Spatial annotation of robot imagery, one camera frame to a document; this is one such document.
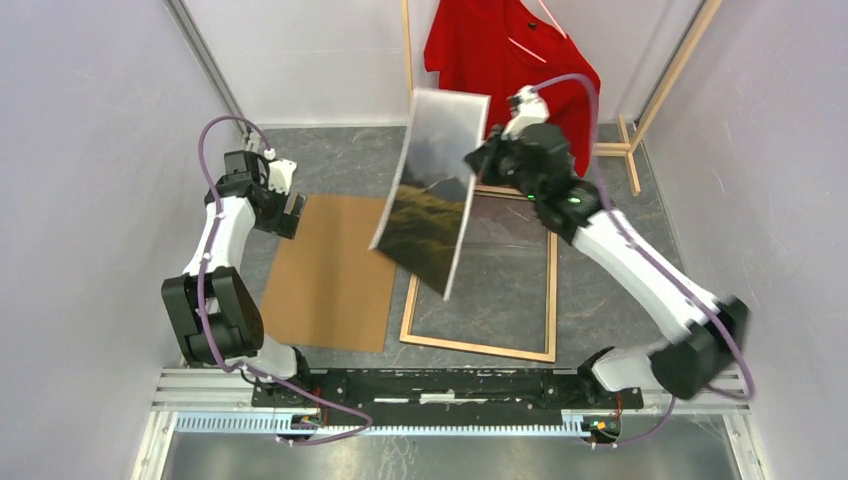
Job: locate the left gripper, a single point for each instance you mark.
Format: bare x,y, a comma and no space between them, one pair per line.
283,225

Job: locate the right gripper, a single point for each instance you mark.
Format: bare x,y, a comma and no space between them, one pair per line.
483,158

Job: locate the landscape photo print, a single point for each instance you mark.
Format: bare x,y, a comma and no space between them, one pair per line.
428,206

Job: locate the brown backing board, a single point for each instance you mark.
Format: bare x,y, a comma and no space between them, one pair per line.
326,287

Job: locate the wooden picture frame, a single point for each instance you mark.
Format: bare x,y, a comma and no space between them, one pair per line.
517,318

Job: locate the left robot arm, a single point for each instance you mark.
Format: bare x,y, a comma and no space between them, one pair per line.
215,318

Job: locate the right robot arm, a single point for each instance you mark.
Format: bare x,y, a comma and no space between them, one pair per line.
702,334

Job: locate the wooden clothes rack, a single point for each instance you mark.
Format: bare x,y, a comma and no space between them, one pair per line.
626,149

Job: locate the red t-shirt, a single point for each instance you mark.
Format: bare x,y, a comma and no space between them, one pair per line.
467,47

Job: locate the pink clothes hanger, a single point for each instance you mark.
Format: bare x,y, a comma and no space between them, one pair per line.
533,30

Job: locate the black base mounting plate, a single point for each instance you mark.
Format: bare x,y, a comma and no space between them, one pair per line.
443,397

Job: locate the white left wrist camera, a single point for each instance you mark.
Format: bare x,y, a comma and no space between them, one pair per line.
280,172

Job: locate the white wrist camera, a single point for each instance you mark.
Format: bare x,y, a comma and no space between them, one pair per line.
280,172
527,108

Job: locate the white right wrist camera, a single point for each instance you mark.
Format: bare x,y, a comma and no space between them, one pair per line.
527,108

